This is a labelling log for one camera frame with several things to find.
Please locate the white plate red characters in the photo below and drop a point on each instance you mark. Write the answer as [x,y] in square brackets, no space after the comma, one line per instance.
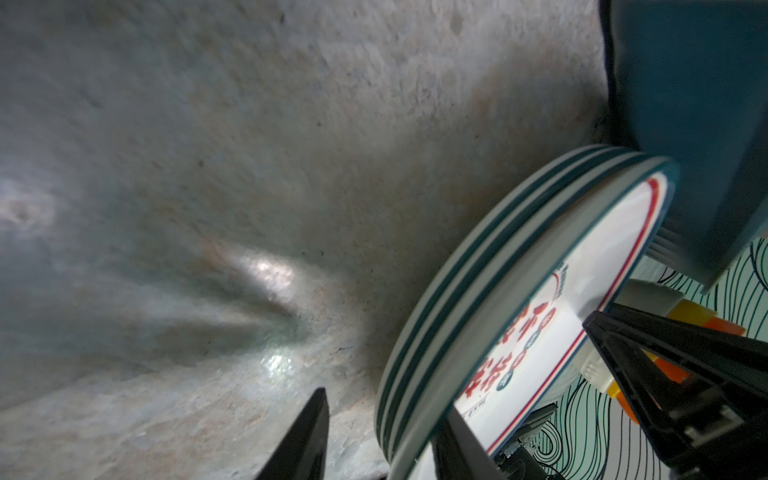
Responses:
[504,315]

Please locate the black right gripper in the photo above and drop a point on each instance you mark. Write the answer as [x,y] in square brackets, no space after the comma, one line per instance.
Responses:
[707,388]

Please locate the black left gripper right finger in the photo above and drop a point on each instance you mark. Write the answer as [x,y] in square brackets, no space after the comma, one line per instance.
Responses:
[458,454]

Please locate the dark teal plastic bin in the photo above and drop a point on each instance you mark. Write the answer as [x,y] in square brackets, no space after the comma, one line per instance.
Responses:
[688,80]

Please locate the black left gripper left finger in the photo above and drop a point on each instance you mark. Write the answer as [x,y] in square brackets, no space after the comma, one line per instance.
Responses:
[301,454]

